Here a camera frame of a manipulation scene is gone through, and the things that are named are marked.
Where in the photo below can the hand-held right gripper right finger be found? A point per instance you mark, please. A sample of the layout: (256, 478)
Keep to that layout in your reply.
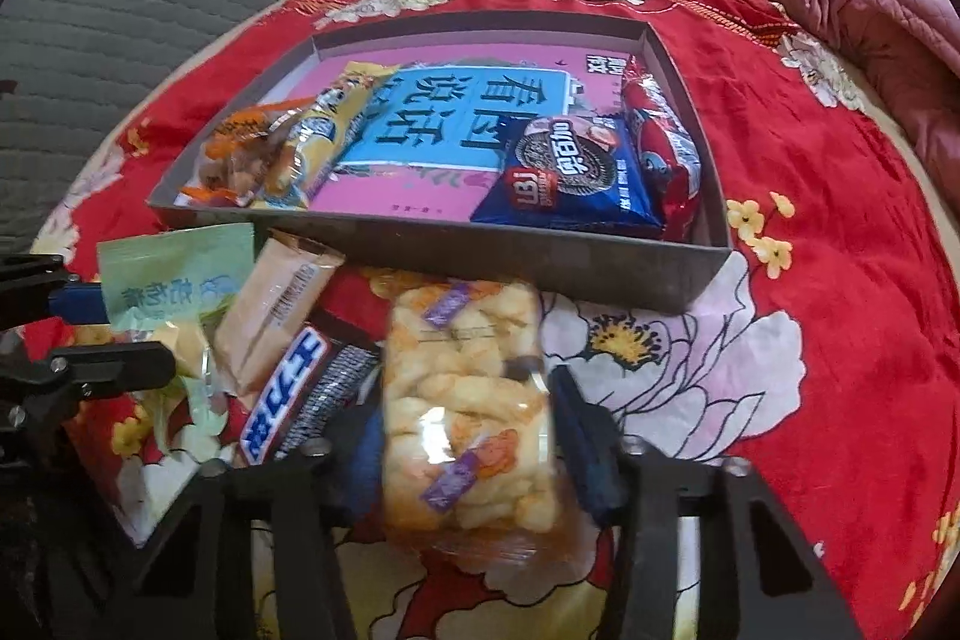
(592, 460)

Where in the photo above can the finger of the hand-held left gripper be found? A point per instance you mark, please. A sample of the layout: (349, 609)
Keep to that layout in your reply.
(75, 302)
(112, 370)

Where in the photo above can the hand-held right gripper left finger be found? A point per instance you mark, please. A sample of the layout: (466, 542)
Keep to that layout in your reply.
(364, 467)

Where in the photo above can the green snack packet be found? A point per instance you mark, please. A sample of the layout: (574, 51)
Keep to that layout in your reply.
(172, 280)

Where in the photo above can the dark chocolate bar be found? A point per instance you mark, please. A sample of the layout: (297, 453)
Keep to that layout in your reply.
(292, 392)

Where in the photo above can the clear puffed snack packet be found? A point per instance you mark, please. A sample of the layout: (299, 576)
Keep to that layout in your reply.
(465, 400)

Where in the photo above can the tan snack packet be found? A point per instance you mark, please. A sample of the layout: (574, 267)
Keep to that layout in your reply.
(277, 310)

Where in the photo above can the grey cardboard box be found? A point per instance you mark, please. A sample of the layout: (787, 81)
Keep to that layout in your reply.
(525, 269)

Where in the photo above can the orange peanut packet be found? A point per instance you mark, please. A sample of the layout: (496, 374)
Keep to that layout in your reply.
(232, 160)

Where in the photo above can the blue cookie packet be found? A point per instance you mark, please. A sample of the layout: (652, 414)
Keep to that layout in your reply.
(570, 190)

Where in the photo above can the yellow snack bar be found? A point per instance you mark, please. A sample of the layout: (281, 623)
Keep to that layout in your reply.
(330, 123)

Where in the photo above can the red snack packet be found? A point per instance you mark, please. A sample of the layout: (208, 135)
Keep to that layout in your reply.
(667, 153)

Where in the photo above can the red floral blanket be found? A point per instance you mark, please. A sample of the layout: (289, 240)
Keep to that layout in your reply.
(825, 347)

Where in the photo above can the grey quilted headboard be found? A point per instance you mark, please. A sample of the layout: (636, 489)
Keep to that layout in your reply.
(150, 25)

